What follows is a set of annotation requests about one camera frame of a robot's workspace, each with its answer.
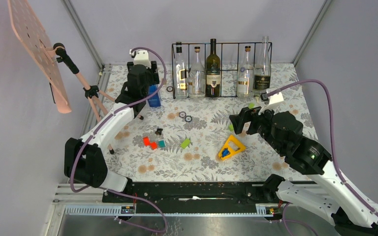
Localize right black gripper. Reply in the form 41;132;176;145
228;101;285;154

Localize blue glass bottle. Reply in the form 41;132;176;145
148;85;161;108

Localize clear bottle black label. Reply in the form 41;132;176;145
252;36;271;97

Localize clear bottle gold band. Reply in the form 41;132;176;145
237;46;253;97

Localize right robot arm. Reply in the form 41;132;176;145
229;107;378;236

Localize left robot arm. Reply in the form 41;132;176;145
64;60;160;202

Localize clear bottle black cap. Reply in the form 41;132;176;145
174;41;188;99

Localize clear bottle cork stopper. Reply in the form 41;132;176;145
189;46;206;98

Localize dark green wine bottle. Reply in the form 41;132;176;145
205;38;221;97

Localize pink tripod stand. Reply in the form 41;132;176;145
53;43;149;157

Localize poker chip ten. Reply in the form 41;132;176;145
179;112;187;118

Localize small black knob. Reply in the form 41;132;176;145
155;128;163;135

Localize red block pair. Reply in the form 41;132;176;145
143;137;158;150

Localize teal block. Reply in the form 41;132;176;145
158;140;166;148

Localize floral table mat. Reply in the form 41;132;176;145
103;75;307;182

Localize long green block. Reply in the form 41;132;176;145
180;139;191;149

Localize pink pegboard panel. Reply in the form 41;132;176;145
7;0;71;114

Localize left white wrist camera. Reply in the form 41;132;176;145
129;49;151;68

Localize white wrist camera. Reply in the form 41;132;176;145
259;88;284;114
129;49;151;68

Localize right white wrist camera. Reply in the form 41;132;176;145
259;88;284;114

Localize yellow triangle frame toy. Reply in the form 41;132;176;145
218;135;246;161

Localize black wire wine rack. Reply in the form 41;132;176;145
172;42;272;98

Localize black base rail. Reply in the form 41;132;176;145
102;182;284;214

